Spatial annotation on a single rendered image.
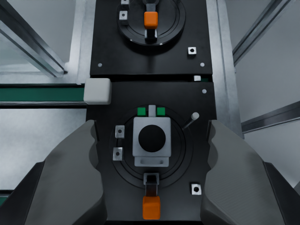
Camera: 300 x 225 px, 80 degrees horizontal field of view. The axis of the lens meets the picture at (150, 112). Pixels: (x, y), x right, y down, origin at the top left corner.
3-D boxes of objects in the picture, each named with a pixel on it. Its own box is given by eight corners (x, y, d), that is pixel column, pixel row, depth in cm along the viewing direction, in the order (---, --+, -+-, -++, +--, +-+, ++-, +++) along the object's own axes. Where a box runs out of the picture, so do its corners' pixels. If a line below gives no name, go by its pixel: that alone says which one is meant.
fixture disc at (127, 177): (193, 188, 30) (196, 190, 28) (109, 188, 30) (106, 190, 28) (189, 106, 33) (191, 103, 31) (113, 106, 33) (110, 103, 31)
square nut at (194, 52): (195, 56, 36) (196, 54, 35) (187, 56, 36) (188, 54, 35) (194, 49, 36) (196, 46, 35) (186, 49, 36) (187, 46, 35)
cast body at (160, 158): (167, 165, 26) (172, 169, 19) (135, 165, 26) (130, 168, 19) (166, 108, 28) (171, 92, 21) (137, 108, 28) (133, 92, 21)
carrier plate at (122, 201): (222, 217, 31) (227, 222, 29) (81, 217, 31) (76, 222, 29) (210, 85, 36) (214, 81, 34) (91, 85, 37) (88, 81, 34)
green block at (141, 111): (146, 122, 31) (145, 115, 26) (139, 122, 31) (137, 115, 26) (146, 114, 31) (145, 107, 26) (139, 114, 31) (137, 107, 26)
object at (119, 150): (123, 160, 29) (122, 160, 28) (114, 160, 29) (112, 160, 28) (124, 147, 30) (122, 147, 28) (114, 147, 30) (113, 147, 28)
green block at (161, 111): (163, 122, 31) (165, 115, 26) (156, 122, 31) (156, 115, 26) (162, 114, 31) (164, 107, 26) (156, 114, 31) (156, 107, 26)
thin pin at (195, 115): (186, 128, 30) (199, 118, 22) (181, 128, 30) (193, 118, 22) (186, 124, 30) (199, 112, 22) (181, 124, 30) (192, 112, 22)
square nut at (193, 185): (200, 193, 30) (201, 194, 29) (190, 193, 30) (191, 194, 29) (199, 183, 30) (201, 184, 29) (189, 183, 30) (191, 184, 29)
